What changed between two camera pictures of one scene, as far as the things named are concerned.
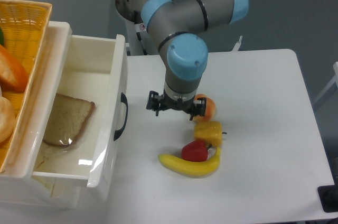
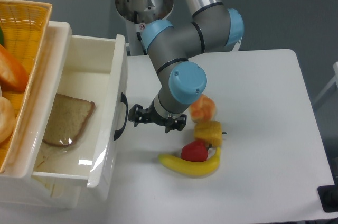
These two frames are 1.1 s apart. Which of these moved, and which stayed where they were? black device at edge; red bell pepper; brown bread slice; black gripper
Moved: black gripper
Stayed: red bell pepper; black device at edge; brown bread slice
